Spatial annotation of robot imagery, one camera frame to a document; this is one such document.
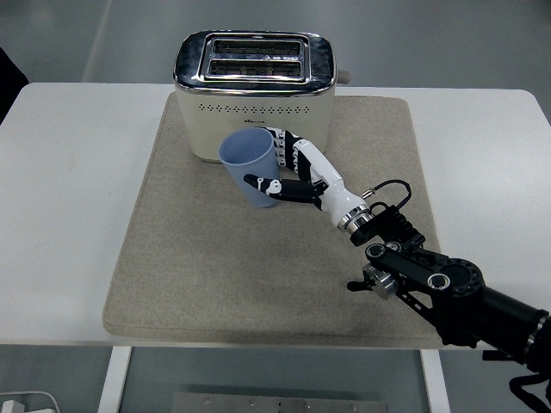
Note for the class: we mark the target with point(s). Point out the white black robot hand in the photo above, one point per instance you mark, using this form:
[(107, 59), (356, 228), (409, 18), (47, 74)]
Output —
[(338, 198)]

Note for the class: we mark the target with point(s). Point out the blue plastic cup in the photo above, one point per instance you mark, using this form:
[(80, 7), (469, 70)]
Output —
[(247, 150)]

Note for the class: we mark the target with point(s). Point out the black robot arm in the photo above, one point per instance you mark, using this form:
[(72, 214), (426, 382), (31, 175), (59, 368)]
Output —
[(465, 292)]

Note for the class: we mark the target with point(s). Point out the cream chrome toaster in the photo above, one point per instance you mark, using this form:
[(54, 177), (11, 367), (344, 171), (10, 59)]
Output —
[(258, 99)]

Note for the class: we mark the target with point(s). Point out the beige felt mat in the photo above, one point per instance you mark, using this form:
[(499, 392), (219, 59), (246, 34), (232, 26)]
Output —
[(215, 266)]

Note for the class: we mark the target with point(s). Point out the white table leg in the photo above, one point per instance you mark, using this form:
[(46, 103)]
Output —
[(435, 383), (114, 378)]

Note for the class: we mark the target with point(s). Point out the grey metal plate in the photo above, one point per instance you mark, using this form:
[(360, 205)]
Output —
[(280, 404)]

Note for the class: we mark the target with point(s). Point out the black table control panel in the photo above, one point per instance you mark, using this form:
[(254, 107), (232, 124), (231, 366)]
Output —
[(493, 355)]

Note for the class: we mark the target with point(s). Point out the person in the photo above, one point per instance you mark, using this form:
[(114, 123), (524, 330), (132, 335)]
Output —
[(10, 81)]

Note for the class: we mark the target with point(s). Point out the white power adapter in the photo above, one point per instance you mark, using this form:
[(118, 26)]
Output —
[(10, 407)]

